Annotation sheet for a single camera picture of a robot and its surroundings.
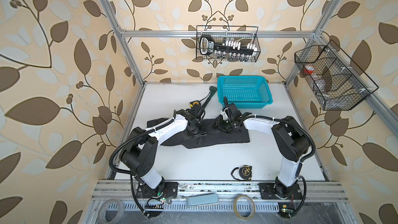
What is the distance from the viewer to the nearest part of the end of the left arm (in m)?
0.66

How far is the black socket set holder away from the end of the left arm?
0.36 metres

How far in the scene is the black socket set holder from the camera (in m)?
0.84
